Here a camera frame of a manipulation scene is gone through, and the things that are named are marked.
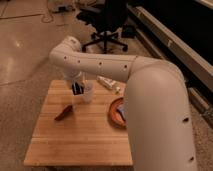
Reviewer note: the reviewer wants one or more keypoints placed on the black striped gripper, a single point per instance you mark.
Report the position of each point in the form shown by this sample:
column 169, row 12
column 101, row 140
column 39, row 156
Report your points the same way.
column 77, row 89

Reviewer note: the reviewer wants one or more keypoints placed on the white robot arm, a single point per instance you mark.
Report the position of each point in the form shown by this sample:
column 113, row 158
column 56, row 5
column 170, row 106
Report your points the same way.
column 156, row 103

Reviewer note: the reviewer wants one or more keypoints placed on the white ceramic cup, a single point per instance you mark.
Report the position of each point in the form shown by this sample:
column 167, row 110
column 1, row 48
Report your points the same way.
column 88, row 91

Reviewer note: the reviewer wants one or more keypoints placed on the white toy box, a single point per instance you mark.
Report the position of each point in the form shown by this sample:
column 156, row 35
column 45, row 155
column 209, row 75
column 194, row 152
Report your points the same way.
column 109, row 84

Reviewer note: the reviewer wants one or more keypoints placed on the wooden table board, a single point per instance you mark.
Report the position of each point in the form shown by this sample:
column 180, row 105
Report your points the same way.
column 83, row 138

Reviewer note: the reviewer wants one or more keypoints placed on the orange bowl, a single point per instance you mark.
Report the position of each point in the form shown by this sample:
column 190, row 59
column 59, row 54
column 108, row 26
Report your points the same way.
column 114, row 117

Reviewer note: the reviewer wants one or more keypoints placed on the blue cloth in bowl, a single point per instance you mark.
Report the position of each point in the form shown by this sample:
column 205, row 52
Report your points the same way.
column 120, row 109

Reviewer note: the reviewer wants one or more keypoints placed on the small black box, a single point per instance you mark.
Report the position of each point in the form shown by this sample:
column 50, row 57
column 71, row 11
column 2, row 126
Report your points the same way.
column 128, row 31

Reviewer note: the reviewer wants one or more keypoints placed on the black office chair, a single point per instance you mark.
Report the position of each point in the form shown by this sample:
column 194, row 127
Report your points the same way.
column 106, row 18

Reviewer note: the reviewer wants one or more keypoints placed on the long wall rail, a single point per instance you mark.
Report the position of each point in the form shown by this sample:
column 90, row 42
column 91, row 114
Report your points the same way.
column 162, row 43

